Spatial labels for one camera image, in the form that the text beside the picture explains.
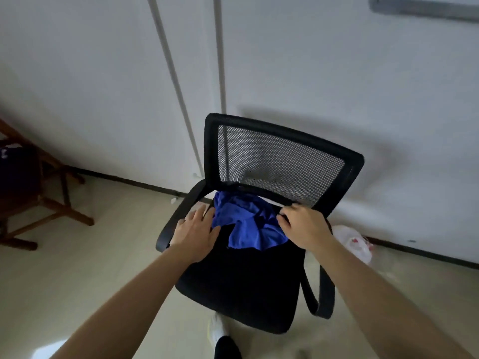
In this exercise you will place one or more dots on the black baseboard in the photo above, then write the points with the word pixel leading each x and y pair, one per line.
pixel 430 254

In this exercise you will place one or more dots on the dark bag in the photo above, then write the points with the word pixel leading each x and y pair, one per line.
pixel 18 171

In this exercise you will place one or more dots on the person's right hand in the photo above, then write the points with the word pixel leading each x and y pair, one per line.
pixel 308 228

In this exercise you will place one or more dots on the white wall conduit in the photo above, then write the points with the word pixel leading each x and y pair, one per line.
pixel 220 56
pixel 176 85

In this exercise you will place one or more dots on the person's left forearm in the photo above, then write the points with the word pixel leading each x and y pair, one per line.
pixel 123 310

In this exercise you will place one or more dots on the person's left hand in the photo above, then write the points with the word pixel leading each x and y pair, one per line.
pixel 192 237

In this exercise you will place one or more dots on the blue cloth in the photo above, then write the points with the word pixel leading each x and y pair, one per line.
pixel 249 224

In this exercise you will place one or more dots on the grey wall frame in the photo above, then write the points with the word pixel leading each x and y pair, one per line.
pixel 423 8

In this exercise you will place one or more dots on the person's white shoe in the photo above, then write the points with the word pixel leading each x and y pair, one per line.
pixel 217 329

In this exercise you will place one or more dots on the person's left thumb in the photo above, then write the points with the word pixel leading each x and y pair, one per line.
pixel 215 232

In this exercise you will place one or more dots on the brown wooden chair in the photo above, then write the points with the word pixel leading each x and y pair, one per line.
pixel 52 207

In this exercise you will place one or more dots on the person's right thumb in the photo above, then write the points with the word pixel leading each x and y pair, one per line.
pixel 283 225

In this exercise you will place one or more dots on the person's right forearm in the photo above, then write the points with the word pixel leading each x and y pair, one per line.
pixel 381 306

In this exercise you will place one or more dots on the black mesh office chair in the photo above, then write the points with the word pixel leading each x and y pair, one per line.
pixel 247 287

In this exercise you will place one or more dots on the person's black trouser leg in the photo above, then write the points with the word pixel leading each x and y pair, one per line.
pixel 226 349

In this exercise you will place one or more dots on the white plastic bag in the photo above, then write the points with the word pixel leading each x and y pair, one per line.
pixel 353 243

